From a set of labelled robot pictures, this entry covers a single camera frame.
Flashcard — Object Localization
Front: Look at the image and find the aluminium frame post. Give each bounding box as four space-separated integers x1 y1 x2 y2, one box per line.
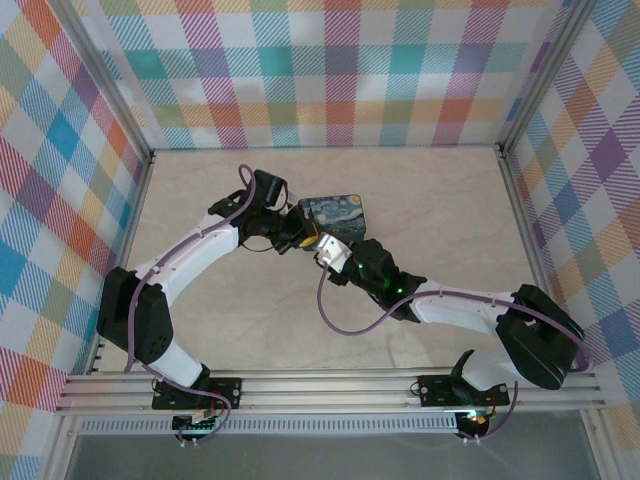
498 0 599 152
47 0 154 157

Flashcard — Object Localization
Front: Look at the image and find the starry night printed box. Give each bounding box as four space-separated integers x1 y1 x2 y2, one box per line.
297 192 370 239

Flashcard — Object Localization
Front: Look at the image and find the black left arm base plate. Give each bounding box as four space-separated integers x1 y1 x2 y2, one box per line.
151 377 244 411

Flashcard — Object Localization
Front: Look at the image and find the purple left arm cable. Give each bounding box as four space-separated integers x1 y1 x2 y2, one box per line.
123 163 261 447

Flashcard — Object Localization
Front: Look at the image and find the aluminium mounting rail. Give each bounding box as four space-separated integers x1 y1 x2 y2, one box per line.
54 368 606 414

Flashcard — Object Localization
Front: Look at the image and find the grey slotted cable duct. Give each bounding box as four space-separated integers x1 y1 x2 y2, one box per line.
79 414 459 435

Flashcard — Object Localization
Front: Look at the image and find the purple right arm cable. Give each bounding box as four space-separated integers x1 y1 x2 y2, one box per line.
317 264 596 444

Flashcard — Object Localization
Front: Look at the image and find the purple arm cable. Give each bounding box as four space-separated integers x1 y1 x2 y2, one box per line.
317 264 596 444
123 163 261 447

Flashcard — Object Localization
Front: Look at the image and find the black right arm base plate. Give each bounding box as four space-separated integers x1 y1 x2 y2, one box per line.
417 373 510 407

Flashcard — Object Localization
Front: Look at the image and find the aluminium table side rail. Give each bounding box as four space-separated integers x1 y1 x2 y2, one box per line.
497 143 572 370
85 152 156 376

